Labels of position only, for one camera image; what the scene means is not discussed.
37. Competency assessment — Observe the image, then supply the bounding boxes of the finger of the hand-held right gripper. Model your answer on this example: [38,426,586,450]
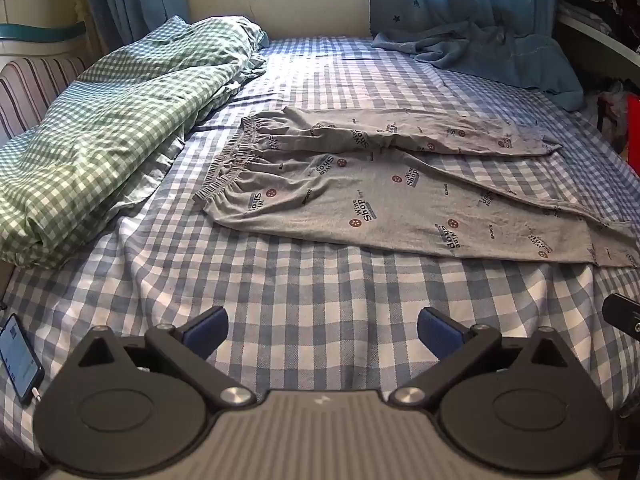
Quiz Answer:
[602,292,640,337]

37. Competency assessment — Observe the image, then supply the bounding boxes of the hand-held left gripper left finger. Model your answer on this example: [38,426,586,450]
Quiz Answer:
[64,305,257,415]

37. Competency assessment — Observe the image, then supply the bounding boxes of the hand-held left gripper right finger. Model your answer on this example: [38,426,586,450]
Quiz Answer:
[389,306,583,413]

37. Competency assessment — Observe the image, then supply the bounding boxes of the grey printed pants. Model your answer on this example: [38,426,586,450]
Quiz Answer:
[193,106,640,268]

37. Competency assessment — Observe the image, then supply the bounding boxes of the blue checked bed sheet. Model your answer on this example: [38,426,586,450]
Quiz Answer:
[0,35,640,463]

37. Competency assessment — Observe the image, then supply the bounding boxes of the smartphone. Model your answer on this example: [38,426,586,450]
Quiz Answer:
[0,313,45,405]

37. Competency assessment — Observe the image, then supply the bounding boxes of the red bag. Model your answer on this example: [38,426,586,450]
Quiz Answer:
[596,80,640,158]

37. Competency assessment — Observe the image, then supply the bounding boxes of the green checked duvet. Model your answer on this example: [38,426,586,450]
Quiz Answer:
[0,15,271,269]

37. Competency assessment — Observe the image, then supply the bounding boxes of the white shelf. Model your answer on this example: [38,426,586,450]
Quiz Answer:
[554,7,640,73]

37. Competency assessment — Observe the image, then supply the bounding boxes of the striped sofa back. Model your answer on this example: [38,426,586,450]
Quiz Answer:
[0,55,92,142]

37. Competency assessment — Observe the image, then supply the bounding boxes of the blue star curtain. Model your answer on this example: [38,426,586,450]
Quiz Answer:
[369,0,590,112]

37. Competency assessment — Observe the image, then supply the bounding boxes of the plain blue curtain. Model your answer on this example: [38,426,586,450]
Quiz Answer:
[81,0,195,55]

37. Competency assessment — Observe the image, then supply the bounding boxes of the white appliance teal trim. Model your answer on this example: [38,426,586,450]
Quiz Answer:
[0,7,90,57]

